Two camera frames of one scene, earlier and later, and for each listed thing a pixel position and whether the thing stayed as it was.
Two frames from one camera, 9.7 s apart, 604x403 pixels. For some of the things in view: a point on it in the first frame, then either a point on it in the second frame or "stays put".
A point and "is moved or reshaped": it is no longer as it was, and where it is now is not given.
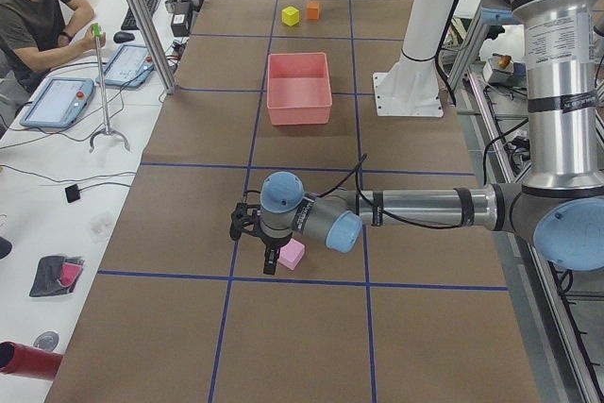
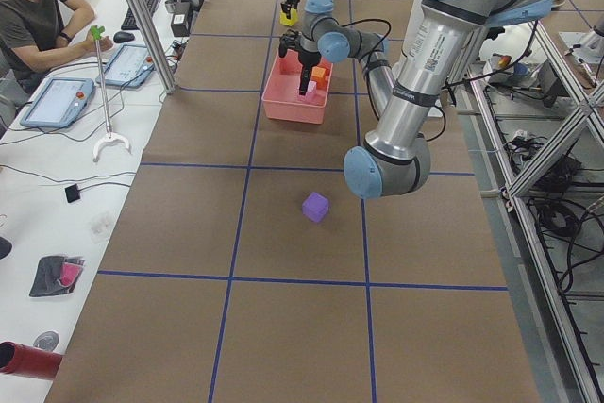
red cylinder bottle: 29,361 stays put
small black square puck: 73,193 stays put
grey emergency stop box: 502,70 stays put
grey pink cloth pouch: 57,275 stays put
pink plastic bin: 298,89 stays put
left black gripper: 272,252 -> 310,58
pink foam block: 291,253 -> 311,87
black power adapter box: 180,18 stays put
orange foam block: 313,10 is moved or reshaped
